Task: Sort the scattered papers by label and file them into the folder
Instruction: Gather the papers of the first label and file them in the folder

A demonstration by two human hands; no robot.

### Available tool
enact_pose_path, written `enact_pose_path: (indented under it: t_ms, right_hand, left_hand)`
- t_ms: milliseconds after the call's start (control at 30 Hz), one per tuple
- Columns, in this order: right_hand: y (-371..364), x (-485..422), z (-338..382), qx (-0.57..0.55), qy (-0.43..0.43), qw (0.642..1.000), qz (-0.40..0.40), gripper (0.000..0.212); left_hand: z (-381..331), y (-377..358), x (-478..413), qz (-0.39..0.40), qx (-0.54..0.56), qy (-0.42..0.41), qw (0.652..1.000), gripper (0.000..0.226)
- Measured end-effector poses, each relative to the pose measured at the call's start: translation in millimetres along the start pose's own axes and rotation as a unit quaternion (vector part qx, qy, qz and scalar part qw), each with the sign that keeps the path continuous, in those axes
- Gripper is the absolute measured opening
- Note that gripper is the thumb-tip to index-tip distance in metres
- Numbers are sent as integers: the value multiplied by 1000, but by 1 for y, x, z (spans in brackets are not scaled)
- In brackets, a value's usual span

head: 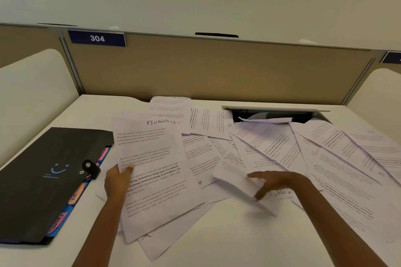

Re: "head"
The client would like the person's left hand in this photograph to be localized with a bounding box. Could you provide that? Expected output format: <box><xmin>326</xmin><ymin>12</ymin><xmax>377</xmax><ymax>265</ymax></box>
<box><xmin>104</xmin><ymin>164</ymin><xmax>135</xmax><ymax>203</ymax></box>

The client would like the person's right hand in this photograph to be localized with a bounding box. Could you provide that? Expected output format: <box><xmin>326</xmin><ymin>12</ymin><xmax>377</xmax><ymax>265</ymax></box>
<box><xmin>247</xmin><ymin>171</ymin><xmax>315</xmax><ymax>202</ymax></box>

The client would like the small white paper sheet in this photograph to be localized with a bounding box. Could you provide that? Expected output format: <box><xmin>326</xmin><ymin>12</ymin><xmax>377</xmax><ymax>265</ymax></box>
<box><xmin>213</xmin><ymin>156</ymin><xmax>292</xmax><ymax>217</ymax></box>

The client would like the large printed sheet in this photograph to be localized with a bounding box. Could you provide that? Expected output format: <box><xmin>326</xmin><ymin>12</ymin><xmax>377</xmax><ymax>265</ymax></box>
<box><xmin>112</xmin><ymin>116</ymin><xmax>206</xmax><ymax>244</ymax></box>

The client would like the person's right forearm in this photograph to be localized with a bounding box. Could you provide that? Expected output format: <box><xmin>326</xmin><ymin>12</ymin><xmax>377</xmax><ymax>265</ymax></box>
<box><xmin>294</xmin><ymin>179</ymin><xmax>385</xmax><ymax>267</ymax></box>

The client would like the person's left forearm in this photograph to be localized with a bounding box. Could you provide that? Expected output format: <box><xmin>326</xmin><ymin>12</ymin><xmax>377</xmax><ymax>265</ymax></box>
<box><xmin>72</xmin><ymin>197</ymin><xmax>126</xmax><ymax>267</ymax></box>

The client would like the pile of scattered printed papers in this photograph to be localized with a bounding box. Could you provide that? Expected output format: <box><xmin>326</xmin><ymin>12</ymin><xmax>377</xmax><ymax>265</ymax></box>
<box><xmin>95</xmin><ymin>96</ymin><xmax>401</xmax><ymax>262</ymax></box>

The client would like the black expanding file folder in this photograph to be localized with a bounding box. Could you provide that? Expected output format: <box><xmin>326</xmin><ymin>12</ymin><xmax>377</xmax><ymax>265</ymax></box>
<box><xmin>0</xmin><ymin>127</ymin><xmax>115</xmax><ymax>246</ymax></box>

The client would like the beige fabric partition panel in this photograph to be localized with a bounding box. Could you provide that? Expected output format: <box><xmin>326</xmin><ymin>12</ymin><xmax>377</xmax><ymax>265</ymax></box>
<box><xmin>61</xmin><ymin>27</ymin><xmax>377</xmax><ymax>105</ymax></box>
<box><xmin>0</xmin><ymin>24</ymin><xmax>66</xmax><ymax>69</ymax></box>

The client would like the white rounded side divider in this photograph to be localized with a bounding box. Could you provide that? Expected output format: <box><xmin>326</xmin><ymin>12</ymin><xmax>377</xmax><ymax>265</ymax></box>
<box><xmin>0</xmin><ymin>48</ymin><xmax>81</xmax><ymax>171</ymax></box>
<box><xmin>347</xmin><ymin>68</ymin><xmax>401</xmax><ymax>135</ymax></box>

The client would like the blue desk number plate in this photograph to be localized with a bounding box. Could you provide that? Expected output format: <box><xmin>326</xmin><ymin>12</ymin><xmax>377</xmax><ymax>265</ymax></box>
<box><xmin>67</xmin><ymin>29</ymin><xmax>127</xmax><ymax>48</ymax></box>
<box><xmin>380</xmin><ymin>52</ymin><xmax>401</xmax><ymax>64</ymax></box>

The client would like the black object atop partition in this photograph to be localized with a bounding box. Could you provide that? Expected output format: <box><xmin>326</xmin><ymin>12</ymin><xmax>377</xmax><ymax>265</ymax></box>
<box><xmin>194</xmin><ymin>32</ymin><xmax>239</xmax><ymax>39</ymax></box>

